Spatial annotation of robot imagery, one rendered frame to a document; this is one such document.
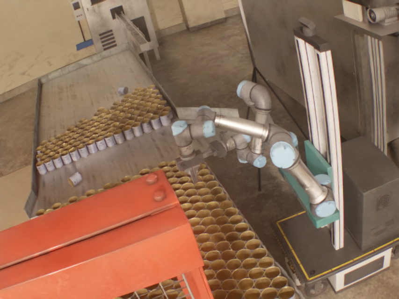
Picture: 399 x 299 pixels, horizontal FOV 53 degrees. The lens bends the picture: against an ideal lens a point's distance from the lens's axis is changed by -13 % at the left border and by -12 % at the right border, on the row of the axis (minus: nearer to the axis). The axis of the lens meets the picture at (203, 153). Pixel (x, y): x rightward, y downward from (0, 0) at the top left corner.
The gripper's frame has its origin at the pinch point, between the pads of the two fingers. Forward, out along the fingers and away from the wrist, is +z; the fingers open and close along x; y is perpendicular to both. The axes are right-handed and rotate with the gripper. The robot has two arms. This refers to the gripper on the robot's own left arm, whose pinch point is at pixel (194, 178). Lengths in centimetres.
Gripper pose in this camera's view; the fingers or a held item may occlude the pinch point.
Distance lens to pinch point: 226.6
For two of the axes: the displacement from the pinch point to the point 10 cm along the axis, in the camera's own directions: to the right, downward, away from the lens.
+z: 2.4, 8.3, 5.0
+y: 3.1, 4.2, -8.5
